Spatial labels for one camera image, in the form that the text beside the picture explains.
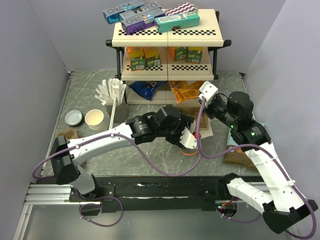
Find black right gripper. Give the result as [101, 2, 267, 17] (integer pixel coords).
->
[198, 95, 237, 129]

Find brown cardboard cup carrier top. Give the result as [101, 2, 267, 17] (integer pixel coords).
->
[199, 113, 210, 129]

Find brown cardboard cup carrier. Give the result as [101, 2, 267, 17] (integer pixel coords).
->
[55, 128, 80, 142]
[199, 113, 210, 129]

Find paper takeout bag orange handles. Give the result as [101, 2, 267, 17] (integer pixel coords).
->
[174, 101, 215, 157]

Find white plastic cup lid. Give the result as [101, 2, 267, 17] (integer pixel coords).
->
[189, 121, 197, 134]

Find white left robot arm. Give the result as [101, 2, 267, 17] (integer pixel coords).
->
[50, 105, 196, 201]

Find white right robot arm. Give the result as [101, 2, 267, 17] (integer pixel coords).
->
[198, 90, 318, 240]

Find orange snack bag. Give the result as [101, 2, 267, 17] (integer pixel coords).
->
[169, 80, 204, 103]

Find blue snack bag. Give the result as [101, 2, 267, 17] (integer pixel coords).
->
[129, 81, 166, 101]

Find brown chips bag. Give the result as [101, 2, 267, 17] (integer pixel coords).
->
[222, 122, 266, 171]

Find grey straw holder cup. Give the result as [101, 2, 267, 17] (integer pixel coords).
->
[105, 100, 129, 124]

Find green orange box far right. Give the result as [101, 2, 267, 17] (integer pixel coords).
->
[186, 46, 203, 64]

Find green orange box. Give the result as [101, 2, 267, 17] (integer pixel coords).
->
[167, 46, 188, 62]
[142, 47, 161, 68]
[186, 46, 203, 64]
[126, 46, 146, 71]

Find cream two-tier shelf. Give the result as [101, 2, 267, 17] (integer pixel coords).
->
[105, 9, 232, 105]

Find bundle of wrapped white straws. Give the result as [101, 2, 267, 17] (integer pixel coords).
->
[94, 78, 127, 129]

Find green orange box far left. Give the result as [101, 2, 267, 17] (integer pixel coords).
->
[126, 46, 146, 71]

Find stack of white paper cups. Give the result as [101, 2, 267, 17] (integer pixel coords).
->
[84, 109, 105, 130]

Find stack of white lids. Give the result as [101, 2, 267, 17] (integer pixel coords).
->
[64, 109, 83, 127]

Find teal toothpaste box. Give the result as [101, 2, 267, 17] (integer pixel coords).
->
[154, 11, 200, 33]

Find pink wavy pattern pouch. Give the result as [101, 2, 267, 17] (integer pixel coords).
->
[164, 2, 198, 16]

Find purple toothpaste box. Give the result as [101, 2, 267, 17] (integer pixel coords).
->
[121, 13, 155, 35]

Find blue toothpaste box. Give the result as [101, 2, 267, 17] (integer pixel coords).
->
[103, 0, 146, 24]
[119, 2, 162, 21]

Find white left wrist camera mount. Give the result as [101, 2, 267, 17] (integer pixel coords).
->
[179, 127, 198, 149]

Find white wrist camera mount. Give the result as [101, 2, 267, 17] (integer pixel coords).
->
[179, 127, 198, 149]
[198, 81, 219, 106]

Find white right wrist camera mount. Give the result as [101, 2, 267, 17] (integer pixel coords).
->
[198, 81, 219, 106]

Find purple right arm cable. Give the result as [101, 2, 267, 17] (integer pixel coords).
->
[197, 96, 316, 240]

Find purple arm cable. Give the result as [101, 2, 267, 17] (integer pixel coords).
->
[31, 131, 203, 227]
[197, 96, 316, 240]

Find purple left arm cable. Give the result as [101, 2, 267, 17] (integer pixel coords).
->
[31, 131, 203, 227]

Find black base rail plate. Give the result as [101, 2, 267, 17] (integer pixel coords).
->
[23, 175, 266, 214]

